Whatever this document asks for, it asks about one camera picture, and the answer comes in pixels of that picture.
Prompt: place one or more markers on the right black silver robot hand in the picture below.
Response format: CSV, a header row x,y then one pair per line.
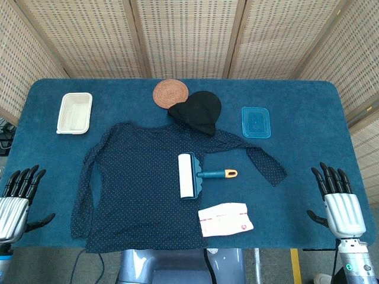
x,y
343,213

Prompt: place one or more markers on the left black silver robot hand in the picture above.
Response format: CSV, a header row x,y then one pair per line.
x,y
13,213

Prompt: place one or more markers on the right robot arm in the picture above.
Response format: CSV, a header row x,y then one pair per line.
x,y
356,260

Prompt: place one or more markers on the white paper bag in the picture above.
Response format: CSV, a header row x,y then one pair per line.
x,y
225,219

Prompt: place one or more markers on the bamboo folding screen panel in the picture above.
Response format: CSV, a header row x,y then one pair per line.
x,y
186,38
89,38
370,154
281,38
23,59
355,59

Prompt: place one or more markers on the teal blue tablecloth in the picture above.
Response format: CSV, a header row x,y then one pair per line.
x,y
311,133

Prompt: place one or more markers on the metal pole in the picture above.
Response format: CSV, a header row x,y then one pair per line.
x,y
258,266

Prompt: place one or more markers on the beige rectangular food tray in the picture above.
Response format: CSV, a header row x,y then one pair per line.
x,y
74,114

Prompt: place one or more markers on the navy polka dot shirt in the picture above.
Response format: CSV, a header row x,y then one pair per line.
x,y
133,177

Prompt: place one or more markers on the blue plastic container lid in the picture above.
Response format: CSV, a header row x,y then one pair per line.
x,y
256,122

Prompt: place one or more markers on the grey blue robot torso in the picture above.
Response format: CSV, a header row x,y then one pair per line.
x,y
165,266

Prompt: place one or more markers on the black knit hat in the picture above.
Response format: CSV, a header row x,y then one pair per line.
x,y
201,112

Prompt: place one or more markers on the round woven brown coaster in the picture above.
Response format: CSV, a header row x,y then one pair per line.
x,y
167,93

